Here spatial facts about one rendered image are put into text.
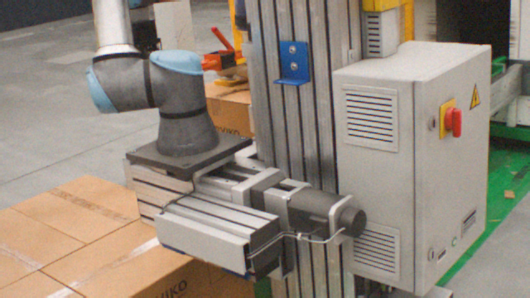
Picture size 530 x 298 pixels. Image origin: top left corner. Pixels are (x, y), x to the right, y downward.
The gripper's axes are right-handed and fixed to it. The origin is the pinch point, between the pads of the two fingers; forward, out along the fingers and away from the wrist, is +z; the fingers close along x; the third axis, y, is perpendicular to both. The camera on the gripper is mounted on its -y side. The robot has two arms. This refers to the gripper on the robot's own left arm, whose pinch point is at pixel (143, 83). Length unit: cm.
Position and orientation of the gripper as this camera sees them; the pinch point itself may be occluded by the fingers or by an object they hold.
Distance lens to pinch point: 201.5
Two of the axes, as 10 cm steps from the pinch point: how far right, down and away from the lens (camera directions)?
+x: -7.3, -1.8, 6.6
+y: 6.8, -3.3, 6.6
